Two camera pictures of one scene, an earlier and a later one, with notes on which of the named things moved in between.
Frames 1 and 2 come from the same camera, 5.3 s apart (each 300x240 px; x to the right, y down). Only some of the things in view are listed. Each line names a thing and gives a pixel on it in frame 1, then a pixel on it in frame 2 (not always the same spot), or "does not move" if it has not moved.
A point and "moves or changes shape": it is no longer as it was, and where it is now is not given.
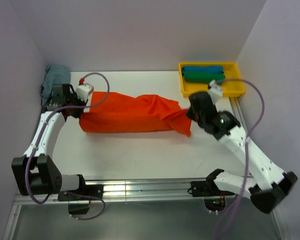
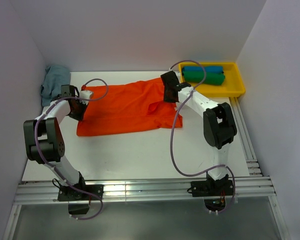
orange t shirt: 116,112 moves or changes shape
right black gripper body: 194,116 -> 167,98
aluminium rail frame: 94,191 does not move
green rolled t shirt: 204,77 does not move
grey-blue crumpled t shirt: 54,74 does not move
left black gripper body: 75,101 does not move
